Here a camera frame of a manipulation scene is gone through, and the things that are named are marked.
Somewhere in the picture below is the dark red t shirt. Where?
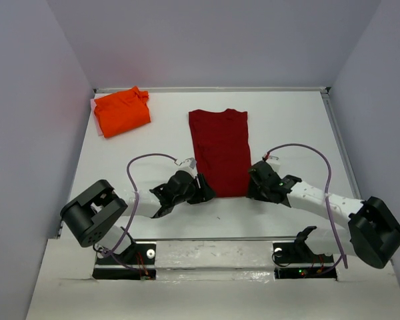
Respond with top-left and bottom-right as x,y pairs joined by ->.
189,109 -> 251,198

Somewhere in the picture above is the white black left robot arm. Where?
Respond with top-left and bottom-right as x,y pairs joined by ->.
60,170 -> 216,263

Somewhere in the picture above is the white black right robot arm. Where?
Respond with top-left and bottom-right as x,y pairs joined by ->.
247,160 -> 400,269

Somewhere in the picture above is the white front panel board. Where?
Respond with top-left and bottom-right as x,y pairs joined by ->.
27,239 -> 400,319

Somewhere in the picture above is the orange t shirt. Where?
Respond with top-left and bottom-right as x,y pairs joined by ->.
94,87 -> 151,139

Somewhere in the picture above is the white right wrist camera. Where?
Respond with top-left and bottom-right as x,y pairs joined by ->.
263,155 -> 281,172

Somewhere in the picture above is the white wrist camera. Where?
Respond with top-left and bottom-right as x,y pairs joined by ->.
174,157 -> 197,176
263,155 -> 281,172

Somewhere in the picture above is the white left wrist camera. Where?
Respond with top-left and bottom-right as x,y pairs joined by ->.
174,157 -> 197,176

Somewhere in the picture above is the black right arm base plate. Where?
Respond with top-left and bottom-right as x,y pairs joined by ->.
271,242 -> 337,280

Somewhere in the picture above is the right side aluminium rail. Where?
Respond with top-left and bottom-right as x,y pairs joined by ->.
321,88 -> 374,236

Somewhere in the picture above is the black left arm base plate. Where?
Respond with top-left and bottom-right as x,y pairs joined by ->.
93,241 -> 157,281

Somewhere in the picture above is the white table edge rail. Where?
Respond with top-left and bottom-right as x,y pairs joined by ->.
92,86 -> 331,93

